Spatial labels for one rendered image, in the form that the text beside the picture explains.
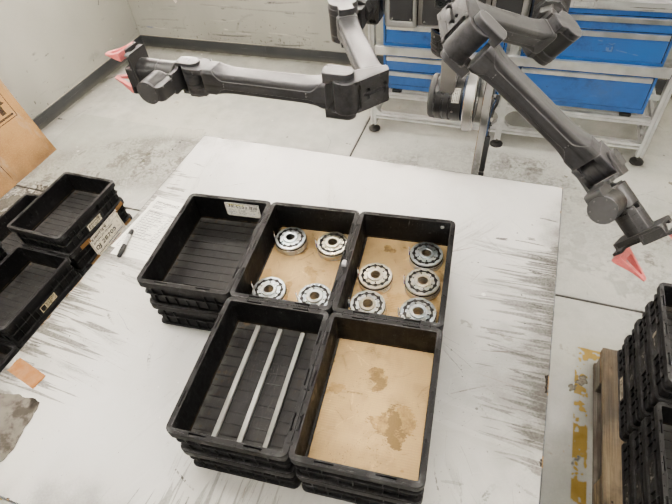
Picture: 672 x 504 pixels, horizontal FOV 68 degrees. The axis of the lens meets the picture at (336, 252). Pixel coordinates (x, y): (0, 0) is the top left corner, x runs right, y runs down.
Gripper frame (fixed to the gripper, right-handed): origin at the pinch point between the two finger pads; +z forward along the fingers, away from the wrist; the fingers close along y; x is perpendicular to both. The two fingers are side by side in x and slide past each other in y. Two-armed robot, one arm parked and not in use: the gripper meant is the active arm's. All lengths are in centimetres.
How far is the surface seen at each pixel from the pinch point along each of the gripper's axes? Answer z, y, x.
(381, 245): -66, 62, 15
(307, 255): -44, 62, 4
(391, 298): -75, 62, -5
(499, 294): -105, 75, 16
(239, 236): -18, 62, 5
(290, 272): -42, 62, -5
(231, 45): 152, 137, 275
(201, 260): -11, 62, -8
